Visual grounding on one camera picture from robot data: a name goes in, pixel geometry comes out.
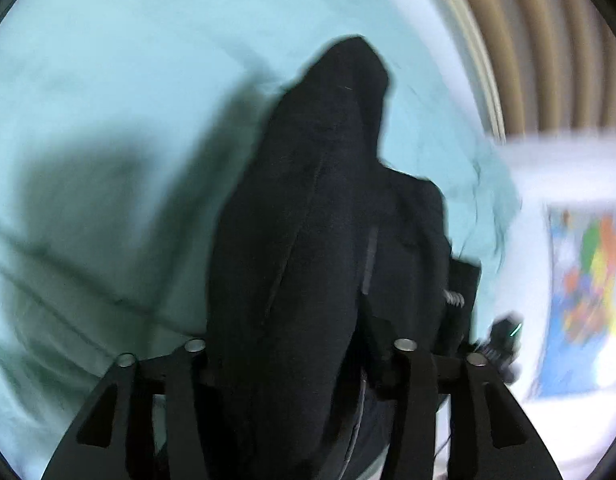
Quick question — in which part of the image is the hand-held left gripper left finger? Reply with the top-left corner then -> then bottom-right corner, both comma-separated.
40,338 -> 225,480

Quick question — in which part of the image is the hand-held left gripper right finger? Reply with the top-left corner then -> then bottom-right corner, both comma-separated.
377,338 -> 564,480

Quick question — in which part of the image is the black hooded jacket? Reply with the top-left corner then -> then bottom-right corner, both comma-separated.
207,35 -> 483,480

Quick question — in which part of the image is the teal quilted comforter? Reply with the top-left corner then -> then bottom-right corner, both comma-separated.
0,0 -> 523,480

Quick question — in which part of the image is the striped window blind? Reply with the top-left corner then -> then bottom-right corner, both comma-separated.
422,0 -> 616,142

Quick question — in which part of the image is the colourful wall map poster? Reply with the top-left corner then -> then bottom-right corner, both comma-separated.
532,204 -> 616,402

